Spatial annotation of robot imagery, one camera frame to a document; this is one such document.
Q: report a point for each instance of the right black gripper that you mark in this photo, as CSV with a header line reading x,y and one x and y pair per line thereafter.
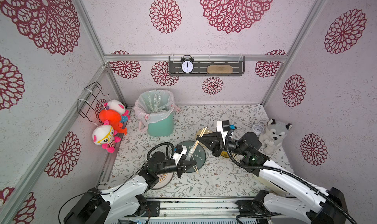
x,y
218,142

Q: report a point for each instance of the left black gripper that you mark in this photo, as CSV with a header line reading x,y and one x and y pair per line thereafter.
x,y
179,167

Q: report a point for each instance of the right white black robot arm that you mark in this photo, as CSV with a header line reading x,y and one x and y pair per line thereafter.
x,y
310,203

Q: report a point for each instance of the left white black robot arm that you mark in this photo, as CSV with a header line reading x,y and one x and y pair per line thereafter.
x,y
108,206

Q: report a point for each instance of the yellow patterned plate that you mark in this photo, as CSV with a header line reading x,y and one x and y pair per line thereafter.
x,y
225,154

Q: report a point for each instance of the dark green glass plate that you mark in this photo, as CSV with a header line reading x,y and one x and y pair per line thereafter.
x,y
200,163

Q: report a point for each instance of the cream small plate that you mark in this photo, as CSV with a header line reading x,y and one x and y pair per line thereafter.
x,y
207,131

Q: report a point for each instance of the white orange sunburst plate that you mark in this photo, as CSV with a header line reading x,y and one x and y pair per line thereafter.
x,y
164,179

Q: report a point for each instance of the floral table mat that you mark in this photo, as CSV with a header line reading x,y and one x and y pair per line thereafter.
x,y
219,177

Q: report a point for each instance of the green trash bin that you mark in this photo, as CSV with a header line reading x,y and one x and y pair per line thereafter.
x,y
160,123

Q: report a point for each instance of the small white alarm clock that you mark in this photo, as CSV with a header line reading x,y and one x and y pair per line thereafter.
x,y
257,129

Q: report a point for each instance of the grey husky plush toy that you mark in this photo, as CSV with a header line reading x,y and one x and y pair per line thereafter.
x,y
273,136

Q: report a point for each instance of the white digital scale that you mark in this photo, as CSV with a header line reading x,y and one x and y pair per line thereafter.
x,y
276,189

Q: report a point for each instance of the wooden brush on shelf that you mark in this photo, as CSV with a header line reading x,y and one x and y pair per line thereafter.
x,y
220,69

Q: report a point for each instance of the white plush with yellow glasses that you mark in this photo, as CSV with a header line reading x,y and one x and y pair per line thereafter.
x,y
106,136

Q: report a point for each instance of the black alarm clock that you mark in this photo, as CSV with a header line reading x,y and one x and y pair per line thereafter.
x,y
187,64

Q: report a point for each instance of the red plush toy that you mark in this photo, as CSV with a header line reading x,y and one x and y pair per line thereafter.
x,y
112,118

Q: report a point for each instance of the pink white plush toy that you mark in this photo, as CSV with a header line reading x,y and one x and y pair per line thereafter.
x,y
118,107

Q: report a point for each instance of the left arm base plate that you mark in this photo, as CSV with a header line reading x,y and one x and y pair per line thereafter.
x,y
151,208

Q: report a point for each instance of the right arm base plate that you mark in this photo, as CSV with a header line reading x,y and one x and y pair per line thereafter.
x,y
253,209

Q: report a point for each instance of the grey wall shelf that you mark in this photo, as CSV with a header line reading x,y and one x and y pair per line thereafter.
x,y
200,67

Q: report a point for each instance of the black wire wall rack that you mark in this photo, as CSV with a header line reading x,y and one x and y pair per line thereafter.
x,y
85,104

